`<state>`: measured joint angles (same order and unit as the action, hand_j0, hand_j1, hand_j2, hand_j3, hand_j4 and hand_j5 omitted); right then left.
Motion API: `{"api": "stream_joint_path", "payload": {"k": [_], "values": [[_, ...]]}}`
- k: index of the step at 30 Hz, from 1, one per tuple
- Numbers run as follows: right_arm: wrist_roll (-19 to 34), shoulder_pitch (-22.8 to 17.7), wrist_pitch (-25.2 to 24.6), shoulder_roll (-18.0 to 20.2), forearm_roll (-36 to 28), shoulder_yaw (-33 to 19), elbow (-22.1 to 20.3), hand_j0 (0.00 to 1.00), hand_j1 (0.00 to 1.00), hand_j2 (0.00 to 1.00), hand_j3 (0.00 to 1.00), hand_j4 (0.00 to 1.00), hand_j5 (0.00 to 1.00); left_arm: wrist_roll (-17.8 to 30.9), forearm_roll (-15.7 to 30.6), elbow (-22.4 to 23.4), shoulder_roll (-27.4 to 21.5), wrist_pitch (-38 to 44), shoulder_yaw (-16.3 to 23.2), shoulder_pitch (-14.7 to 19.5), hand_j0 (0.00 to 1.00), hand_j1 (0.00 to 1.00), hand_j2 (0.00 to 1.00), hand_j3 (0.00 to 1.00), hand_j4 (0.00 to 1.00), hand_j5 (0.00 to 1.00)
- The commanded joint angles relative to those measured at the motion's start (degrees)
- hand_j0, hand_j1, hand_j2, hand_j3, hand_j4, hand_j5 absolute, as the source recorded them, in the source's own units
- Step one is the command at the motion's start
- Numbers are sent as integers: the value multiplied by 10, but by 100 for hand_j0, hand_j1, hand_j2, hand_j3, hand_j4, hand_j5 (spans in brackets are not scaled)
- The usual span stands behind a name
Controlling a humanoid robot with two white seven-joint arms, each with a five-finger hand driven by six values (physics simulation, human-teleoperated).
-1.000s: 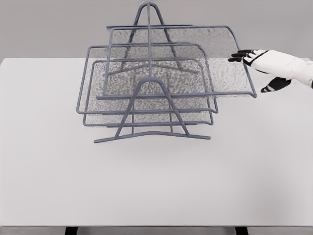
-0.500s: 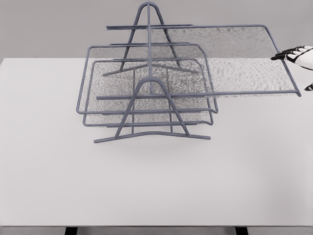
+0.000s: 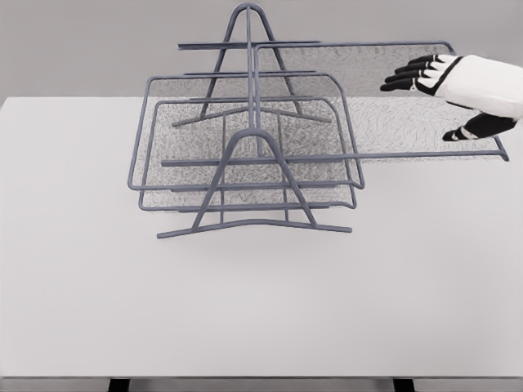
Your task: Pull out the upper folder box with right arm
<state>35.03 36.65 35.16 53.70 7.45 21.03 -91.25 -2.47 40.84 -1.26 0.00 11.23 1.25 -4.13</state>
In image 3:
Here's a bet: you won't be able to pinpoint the long grey mesh folder tray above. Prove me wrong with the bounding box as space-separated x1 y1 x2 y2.
249 39 510 163

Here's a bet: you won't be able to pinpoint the grey wire rack frame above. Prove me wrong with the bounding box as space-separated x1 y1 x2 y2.
156 2 353 240

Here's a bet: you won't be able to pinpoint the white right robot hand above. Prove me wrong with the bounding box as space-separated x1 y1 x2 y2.
379 53 523 143

